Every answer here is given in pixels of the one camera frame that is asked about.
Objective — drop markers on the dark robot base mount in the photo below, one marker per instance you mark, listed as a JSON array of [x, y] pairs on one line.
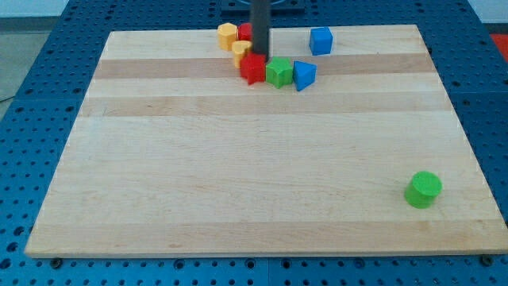
[[276, 5]]

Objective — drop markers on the yellow heart block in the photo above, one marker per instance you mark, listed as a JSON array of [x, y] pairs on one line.
[[239, 50]]

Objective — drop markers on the blue cube block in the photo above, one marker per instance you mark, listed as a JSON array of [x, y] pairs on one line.
[[321, 41]]

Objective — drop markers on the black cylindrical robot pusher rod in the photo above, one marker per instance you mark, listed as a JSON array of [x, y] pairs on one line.
[[260, 18]]

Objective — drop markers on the red star block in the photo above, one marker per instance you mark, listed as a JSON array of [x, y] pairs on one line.
[[253, 68]]

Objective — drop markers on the red round block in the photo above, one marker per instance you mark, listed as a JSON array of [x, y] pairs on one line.
[[244, 32]]

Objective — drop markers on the large wooden board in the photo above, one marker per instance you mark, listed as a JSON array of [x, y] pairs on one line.
[[173, 154]]

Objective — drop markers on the green cylinder block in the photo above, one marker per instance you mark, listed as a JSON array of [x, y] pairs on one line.
[[423, 189]]

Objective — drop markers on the green star block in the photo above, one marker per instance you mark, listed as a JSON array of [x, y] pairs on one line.
[[279, 72]]

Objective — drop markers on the blue triangle block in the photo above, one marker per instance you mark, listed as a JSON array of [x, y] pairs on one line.
[[304, 74]]

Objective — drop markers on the yellow hexagon block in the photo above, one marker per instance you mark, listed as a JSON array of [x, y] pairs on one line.
[[226, 35]]

